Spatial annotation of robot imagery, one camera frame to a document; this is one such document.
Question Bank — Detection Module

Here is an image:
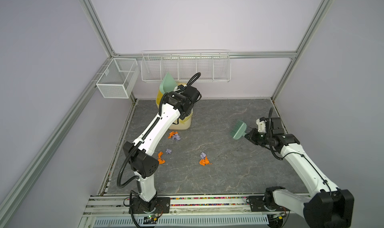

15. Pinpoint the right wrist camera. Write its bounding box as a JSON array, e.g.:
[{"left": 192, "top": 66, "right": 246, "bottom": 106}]
[{"left": 256, "top": 117, "right": 284, "bottom": 133}]

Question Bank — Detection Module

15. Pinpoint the orange paper scrap near bin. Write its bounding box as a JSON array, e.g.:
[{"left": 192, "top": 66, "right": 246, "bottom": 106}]
[{"left": 168, "top": 131, "right": 178, "bottom": 139}]

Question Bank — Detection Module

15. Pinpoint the small white mesh basket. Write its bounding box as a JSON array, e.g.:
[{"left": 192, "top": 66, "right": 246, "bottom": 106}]
[{"left": 96, "top": 58, "right": 140, "bottom": 99}]

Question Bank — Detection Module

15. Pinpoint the green plastic dustpan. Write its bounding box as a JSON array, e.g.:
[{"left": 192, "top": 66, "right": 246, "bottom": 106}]
[{"left": 160, "top": 72, "right": 178, "bottom": 94}]

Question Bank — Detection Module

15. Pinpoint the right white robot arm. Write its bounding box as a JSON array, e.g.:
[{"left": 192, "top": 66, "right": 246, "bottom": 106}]
[{"left": 232, "top": 109, "right": 355, "bottom": 228}]

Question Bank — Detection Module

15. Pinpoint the white vented cable duct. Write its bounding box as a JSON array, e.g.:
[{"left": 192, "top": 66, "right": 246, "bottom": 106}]
[{"left": 93, "top": 214, "right": 269, "bottom": 228}]

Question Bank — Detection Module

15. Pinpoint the orange paper scrap left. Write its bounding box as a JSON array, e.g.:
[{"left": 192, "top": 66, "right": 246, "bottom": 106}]
[{"left": 158, "top": 152, "right": 166, "bottom": 164}]

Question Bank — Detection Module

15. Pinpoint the purple paper scrap near bin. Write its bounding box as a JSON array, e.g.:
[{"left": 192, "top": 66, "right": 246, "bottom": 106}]
[{"left": 172, "top": 134, "right": 181, "bottom": 141}]

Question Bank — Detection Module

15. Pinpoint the green hand brush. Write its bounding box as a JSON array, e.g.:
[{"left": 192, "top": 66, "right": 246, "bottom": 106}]
[{"left": 230, "top": 120, "right": 247, "bottom": 140}]

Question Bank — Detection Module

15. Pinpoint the aluminium corner frame post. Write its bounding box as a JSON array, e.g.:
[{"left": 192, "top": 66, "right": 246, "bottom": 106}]
[{"left": 268, "top": 0, "right": 335, "bottom": 101}]

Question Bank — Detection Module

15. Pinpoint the beige bin with yellow bag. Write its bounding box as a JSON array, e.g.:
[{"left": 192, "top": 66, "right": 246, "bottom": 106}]
[{"left": 155, "top": 82, "right": 193, "bottom": 131}]

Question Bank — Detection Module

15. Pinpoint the orange paper scrap centre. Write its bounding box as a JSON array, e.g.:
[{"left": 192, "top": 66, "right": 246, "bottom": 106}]
[{"left": 199, "top": 157, "right": 212, "bottom": 166}]

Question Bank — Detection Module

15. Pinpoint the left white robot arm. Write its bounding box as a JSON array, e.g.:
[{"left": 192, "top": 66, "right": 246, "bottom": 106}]
[{"left": 117, "top": 72, "right": 202, "bottom": 212}]

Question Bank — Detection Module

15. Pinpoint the aluminium front rail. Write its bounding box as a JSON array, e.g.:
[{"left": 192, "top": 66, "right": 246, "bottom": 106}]
[{"left": 82, "top": 194, "right": 304, "bottom": 217}]

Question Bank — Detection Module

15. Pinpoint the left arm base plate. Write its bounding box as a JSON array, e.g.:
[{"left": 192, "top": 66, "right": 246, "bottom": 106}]
[{"left": 131, "top": 196, "right": 171, "bottom": 214}]

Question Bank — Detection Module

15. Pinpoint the long white wire basket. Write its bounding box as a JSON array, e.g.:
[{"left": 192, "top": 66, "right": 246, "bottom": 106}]
[{"left": 141, "top": 50, "right": 232, "bottom": 83}]

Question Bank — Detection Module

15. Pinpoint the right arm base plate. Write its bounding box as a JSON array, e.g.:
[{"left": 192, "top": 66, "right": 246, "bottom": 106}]
[{"left": 246, "top": 195, "right": 289, "bottom": 213}]

